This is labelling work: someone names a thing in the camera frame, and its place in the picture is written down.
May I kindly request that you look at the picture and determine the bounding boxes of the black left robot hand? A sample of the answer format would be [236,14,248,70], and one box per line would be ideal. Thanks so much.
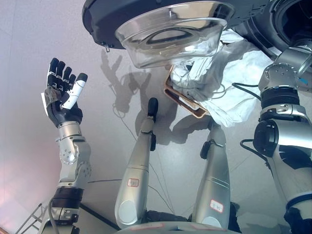
[40,58,88,129]

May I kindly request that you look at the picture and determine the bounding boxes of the round glass washing machine door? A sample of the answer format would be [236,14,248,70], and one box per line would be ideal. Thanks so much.
[81,0,247,69]

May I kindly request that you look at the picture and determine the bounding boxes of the brown wicker laundry basket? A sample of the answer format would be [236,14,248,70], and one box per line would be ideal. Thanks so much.
[163,64,210,120]

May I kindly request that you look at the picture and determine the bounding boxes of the silver robot leg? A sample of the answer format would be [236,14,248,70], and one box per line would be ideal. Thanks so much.
[191,120,232,230]
[114,97,159,230]

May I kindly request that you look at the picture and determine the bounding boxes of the grey metal frame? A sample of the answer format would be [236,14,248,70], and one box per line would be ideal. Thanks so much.
[14,203,49,234]

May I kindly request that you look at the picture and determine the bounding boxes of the silver right robot leg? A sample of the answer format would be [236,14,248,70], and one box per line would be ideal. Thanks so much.
[191,120,232,230]

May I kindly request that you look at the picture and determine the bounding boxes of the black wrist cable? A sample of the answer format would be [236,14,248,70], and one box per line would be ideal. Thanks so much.
[231,82,275,169]

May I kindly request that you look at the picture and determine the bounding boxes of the silver left robot leg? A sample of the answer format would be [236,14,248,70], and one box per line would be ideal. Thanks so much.
[114,97,159,230]

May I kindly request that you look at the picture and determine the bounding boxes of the white clothes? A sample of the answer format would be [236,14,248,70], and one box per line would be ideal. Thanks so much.
[169,28,269,129]

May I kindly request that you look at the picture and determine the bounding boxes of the silver robot torso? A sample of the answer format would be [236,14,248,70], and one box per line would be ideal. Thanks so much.
[119,220,229,234]

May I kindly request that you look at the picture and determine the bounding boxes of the dark grey washing machine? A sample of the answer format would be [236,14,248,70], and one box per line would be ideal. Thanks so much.
[234,0,312,61]

